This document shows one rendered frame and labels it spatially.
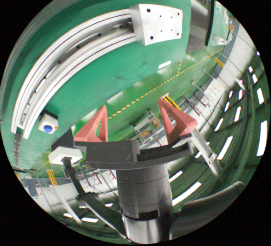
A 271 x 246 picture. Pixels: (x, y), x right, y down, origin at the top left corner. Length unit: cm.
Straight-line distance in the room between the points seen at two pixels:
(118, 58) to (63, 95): 26
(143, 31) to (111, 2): 17
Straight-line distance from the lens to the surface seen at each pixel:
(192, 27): 143
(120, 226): 21
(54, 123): 41
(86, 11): 30
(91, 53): 21
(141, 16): 21
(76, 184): 64
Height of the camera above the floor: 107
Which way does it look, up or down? 27 degrees down
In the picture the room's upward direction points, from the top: 143 degrees clockwise
